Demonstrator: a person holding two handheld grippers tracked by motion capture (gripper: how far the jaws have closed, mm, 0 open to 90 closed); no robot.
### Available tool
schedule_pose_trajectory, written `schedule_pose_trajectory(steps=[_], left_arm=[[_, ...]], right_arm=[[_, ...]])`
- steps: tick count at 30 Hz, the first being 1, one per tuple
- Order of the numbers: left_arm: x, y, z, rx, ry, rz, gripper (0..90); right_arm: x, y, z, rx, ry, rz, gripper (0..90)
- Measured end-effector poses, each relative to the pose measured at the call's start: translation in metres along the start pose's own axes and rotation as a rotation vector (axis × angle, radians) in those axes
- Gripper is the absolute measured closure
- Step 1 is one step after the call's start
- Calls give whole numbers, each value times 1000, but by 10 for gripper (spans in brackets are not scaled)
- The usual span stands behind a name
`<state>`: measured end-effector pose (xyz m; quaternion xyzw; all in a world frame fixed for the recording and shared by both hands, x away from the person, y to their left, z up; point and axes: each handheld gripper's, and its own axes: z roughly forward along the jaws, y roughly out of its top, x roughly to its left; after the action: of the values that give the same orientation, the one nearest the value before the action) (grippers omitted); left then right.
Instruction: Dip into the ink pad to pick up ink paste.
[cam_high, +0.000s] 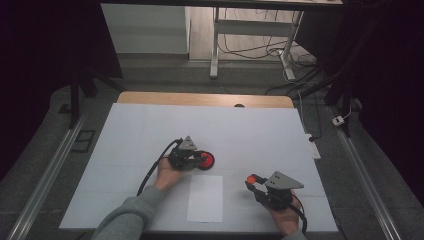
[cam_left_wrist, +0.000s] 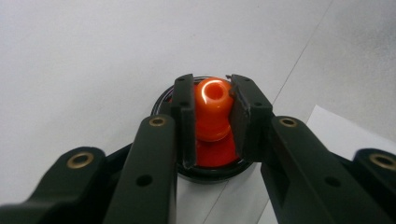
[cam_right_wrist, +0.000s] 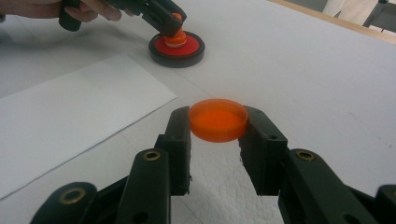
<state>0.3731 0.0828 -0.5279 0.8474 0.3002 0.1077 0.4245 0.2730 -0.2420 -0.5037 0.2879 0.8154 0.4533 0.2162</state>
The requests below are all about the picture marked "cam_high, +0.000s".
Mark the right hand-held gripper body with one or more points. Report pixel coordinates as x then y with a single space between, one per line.
278 196

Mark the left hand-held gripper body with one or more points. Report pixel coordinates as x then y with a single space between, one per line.
181 158

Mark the round red ink pad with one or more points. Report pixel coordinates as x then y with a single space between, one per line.
209 160

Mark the orange stamp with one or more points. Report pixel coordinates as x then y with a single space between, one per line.
250 179

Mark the person's left hand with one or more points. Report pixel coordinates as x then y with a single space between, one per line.
168 176

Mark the person's right hand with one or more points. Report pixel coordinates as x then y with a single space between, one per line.
286 218

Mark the white paper sheet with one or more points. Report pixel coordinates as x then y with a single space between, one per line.
205 200

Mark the large white table cover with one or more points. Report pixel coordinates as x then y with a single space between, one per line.
233 126

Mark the white power strip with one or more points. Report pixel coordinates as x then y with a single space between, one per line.
314 148

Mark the black floor plate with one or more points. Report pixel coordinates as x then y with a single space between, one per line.
84 140

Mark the black stand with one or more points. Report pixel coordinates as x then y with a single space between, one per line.
75 100
340 90

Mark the white cabinet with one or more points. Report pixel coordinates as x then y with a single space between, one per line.
146 30

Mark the dark curtain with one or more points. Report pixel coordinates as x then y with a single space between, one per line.
390 83
40 66

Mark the metal floor rail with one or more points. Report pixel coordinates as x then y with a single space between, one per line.
46 176
365 176

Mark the white desk frame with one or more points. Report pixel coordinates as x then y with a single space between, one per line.
253 28

